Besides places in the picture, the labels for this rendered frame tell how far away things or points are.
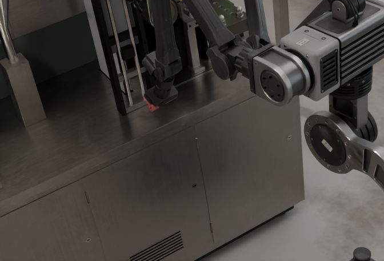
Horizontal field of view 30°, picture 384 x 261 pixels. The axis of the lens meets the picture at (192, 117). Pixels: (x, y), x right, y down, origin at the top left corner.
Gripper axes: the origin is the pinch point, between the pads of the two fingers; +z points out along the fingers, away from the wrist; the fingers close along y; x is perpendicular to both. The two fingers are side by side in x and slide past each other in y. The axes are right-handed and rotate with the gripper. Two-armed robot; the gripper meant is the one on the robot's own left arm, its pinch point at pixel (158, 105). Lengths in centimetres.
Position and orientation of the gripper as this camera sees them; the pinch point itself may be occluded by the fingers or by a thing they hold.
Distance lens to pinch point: 255.9
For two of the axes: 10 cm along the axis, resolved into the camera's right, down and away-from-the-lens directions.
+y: -7.7, 4.6, -4.4
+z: -1.9, 5.0, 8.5
